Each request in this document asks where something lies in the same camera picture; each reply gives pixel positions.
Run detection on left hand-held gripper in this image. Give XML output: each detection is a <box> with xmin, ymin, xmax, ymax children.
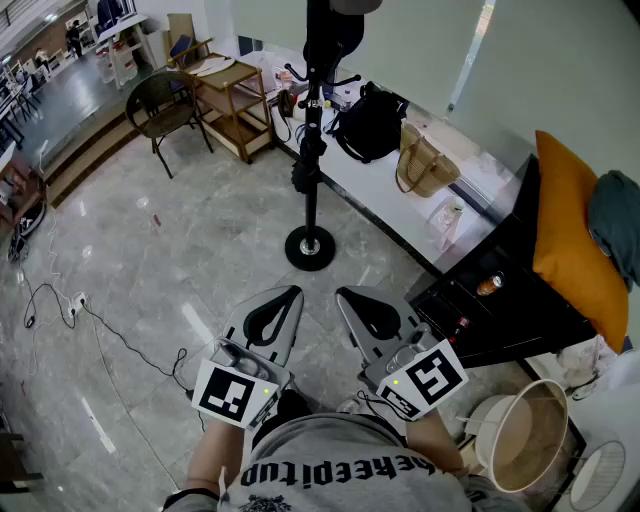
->
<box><xmin>191</xmin><ymin>284</ymin><xmax>305</xmax><ymax>431</ymax></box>

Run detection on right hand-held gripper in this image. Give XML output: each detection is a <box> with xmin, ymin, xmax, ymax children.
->
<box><xmin>334</xmin><ymin>285</ymin><xmax>470</xmax><ymax>421</ymax></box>

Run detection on black coat stand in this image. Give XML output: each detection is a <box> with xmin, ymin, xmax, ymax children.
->
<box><xmin>283</xmin><ymin>0</ymin><xmax>362</xmax><ymax>273</ymax></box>

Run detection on black cloth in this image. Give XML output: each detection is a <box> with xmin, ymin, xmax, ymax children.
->
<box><xmin>291</xmin><ymin>132</ymin><xmax>329</xmax><ymax>195</ymax></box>

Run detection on person's left forearm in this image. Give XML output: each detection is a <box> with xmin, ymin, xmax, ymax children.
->
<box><xmin>187</xmin><ymin>417</ymin><xmax>254</xmax><ymax>496</ymax></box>

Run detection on person's right forearm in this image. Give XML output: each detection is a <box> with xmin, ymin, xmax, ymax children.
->
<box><xmin>404</xmin><ymin>409</ymin><xmax>469</xmax><ymax>476</ymax></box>

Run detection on orange drink can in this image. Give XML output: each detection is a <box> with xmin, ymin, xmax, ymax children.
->
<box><xmin>475</xmin><ymin>273</ymin><xmax>504</xmax><ymax>297</ymax></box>

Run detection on clear plastic bag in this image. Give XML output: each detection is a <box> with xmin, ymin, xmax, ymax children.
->
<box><xmin>424</xmin><ymin>195</ymin><xmax>467</xmax><ymax>251</ymax></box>

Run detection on person's grey printed shirt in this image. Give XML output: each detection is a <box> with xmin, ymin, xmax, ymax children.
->
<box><xmin>164</xmin><ymin>412</ymin><xmax>526</xmax><ymax>512</ymax></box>

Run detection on black side table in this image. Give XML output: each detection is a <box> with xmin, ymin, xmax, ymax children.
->
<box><xmin>405</xmin><ymin>154</ymin><xmax>599</xmax><ymax>369</ymax></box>

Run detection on white low ledge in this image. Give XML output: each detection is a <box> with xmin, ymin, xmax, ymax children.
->
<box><xmin>237</xmin><ymin>47</ymin><xmax>516</xmax><ymax>276</ymax></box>

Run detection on white round lampshade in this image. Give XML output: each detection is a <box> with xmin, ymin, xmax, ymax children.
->
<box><xmin>469</xmin><ymin>378</ymin><xmax>570</xmax><ymax>494</ymax></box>

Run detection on woven straw handbag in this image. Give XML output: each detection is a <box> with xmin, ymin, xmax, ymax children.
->
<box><xmin>395</xmin><ymin>122</ymin><xmax>462</xmax><ymax>199</ymax></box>

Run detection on wooden shelf cart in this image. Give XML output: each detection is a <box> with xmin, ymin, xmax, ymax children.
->
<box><xmin>184</xmin><ymin>57</ymin><xmax>275</xmax><ymax>165</ymax></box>

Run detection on black backpack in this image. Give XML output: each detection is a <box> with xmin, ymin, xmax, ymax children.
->
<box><xmin>324</xmin><ymin>80</ymin><xmax>410</xmax><ymax>165</ymax></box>

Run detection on orange cushion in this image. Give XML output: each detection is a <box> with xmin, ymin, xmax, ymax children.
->
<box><xmin>532</xmin><ymin>129</ymin><xmax>630</xmax><ymax>355</ymax></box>

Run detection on dark wicker chair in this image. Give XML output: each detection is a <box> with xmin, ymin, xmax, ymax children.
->
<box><xmin>124</xmin><ymin>69</ymin><xmax>215</xmax><ymax>180</ymax></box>

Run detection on black white round device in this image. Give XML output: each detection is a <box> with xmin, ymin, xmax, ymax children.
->
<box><xmin>7</xmin><ymin>199</ymin><xmax>47</xmax><ymax>264</ymax></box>

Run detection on teal cushion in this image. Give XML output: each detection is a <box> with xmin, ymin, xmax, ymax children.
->
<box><xmin>587</xmin><ymin>169</ymin><xmax>640</xmax><ymax>294</ymax></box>

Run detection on brown wooden side table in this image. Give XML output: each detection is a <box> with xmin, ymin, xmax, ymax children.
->
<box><xmin>0</xmin><ymin>149</ymin><xmax>46</xmax><ymax>226</ymax></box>

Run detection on wooden armchair blue cushion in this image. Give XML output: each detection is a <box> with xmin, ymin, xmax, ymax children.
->
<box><xmin>167</xmin><ymin>34</ymin><xmax>214</xmax><ymax>69</ymax></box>

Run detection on grey baseball cap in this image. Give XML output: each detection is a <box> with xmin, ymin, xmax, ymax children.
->
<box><xmin>329</xmin><ymin>0</ymin><xmax>384</xmax><ymax>16</ymax></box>

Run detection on white table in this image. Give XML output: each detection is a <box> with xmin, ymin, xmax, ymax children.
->
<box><xmin>96</xmin><ymin>13</ymin><xmax>151</xmax><ymax>91</ymax></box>

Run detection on black wrist cord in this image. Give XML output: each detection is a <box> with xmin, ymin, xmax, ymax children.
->
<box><xmin>357</xmin><ymin>389</ymin><xmax>401</xmax><ymax>416</ymax></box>

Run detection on black cable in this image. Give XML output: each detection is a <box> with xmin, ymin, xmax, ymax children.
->
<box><xmin>82</xmin><ymin>302</ymin><xmax>207</xmax><ymax>432</ymax></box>
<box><xmin>23</xmin><ymin>283</ymin><xmax>76</xmax><ymax>330</ymax></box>

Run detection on white wire shade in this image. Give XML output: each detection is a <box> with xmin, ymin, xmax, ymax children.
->
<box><xmin>569</xmin><ymin>439</ymin><xmax>627</xmax><ymax>511</ymax></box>

